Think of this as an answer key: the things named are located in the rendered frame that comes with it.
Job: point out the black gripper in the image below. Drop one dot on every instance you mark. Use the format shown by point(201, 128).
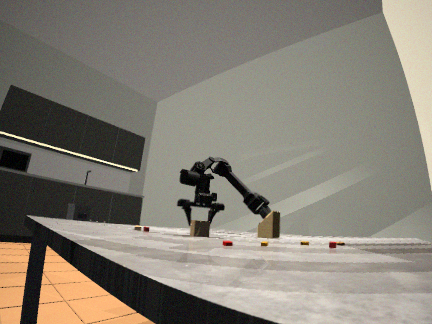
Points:
point(214, 208)

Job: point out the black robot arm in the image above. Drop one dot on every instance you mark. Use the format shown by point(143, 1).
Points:
point(196, 177)

